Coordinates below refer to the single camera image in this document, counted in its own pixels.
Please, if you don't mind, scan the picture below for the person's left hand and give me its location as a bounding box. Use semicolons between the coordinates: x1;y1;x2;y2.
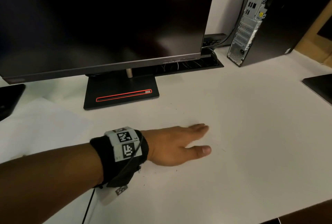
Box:
141;123;212;167

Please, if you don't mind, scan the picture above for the white paper sheet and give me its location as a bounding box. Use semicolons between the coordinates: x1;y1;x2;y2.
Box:
0;98;94;165

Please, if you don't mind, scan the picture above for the person's left forearm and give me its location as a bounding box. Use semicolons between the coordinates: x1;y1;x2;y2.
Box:
0;142;104;224

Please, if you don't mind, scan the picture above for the white three-marker block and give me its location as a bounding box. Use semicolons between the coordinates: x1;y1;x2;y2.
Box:
104;127;143;162

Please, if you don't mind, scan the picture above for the black monitor stand red slot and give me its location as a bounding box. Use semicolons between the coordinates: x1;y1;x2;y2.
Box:
83;68;160;110

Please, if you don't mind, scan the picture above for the black computer monitor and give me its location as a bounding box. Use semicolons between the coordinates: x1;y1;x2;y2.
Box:
0;0;218;85

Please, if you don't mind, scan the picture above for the black flat stand base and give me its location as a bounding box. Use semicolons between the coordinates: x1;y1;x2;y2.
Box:
302;74;332;106
0;84;26;122

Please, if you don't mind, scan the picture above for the black desktop computer tower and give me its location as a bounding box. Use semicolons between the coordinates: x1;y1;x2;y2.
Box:
227;0;332;67

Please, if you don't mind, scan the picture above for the brown cardboard box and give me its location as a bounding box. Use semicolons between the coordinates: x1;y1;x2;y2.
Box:
294;0;332;69

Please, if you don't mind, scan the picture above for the thin black cable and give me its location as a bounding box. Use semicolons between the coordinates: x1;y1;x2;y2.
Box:
82;133;145;224

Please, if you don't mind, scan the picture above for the black plug with cable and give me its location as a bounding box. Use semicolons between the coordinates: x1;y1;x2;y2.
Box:
202;0;256;49

